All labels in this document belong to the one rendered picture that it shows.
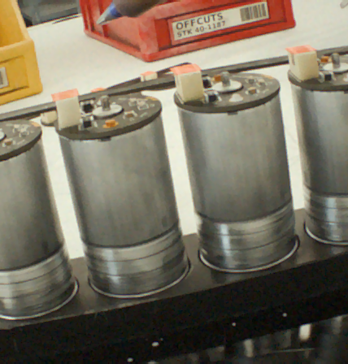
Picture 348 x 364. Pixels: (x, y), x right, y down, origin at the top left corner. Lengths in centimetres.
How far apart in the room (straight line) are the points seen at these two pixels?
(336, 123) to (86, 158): 6
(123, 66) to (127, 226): 29
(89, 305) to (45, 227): 2
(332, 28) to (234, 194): 32
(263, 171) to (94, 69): 30
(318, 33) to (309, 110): 30
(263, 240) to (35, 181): 5
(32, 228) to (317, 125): 7
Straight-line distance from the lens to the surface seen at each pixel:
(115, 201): 19
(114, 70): 48
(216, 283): 20
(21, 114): 21
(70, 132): 19
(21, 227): 19
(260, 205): 20
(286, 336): 20
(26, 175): 19
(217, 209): 20
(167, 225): 20
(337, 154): 20
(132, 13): 17
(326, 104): 20
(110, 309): 20
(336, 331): 20
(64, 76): 48
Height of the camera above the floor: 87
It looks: 23 degrees down
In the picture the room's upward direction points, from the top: 10 degrees counter-clockwise
